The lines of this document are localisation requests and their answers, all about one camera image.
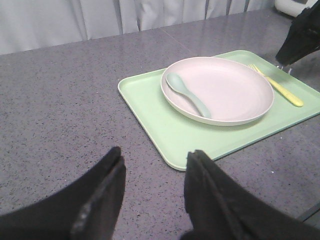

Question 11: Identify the white rounded appliance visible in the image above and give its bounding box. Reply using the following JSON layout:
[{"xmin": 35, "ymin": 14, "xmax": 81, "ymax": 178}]
[{"xmin": 274, "ymin": 0, "xmax": 317, "ymax": 17}]

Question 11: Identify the beige round plate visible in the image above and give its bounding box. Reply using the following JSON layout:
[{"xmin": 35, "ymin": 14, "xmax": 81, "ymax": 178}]
[{"xmin": 160, "ymin": 57, "xmax": 275, "ymax": 126}]

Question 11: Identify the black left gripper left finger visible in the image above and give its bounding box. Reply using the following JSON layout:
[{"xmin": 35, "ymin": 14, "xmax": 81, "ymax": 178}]
[{"xmin": 0, "ymin": 146, "xmax": 126, "ymax": 240}]

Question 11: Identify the yellow plastic fork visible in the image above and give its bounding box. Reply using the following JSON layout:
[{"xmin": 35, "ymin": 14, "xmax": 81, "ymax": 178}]
[{"xmin": 248, "ymin": 64, "xmax": 304, "ymax": 107}]

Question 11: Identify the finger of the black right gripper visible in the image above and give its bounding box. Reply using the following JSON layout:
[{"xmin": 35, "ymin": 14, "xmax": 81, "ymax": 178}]
[{"xmin": 275, "ymin": 1, "xmax": 320, "ymax": 66}]

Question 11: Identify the light green tray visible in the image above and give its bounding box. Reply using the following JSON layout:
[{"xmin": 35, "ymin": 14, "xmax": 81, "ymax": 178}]
[{"xmin": 118, "ymin": 50, "xmax": 320, "ymax": 171}]

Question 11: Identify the white grey curtain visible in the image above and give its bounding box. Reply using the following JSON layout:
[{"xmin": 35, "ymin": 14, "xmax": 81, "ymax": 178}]
[{"xmin": 0, "ymin": 0, "xmax": 275, "ymax": 55}]

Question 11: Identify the teal green spoon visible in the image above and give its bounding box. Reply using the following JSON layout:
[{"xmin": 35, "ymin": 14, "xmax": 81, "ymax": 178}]
[{"xmin": 165, "ymin": 72, "xmax": 212, "ymax": 119}]

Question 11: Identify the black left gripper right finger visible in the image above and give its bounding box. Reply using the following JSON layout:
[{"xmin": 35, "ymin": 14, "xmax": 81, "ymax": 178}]
[{"xmin": 181, "ymin": 150, "xmax": 320, "ymax": 240}]

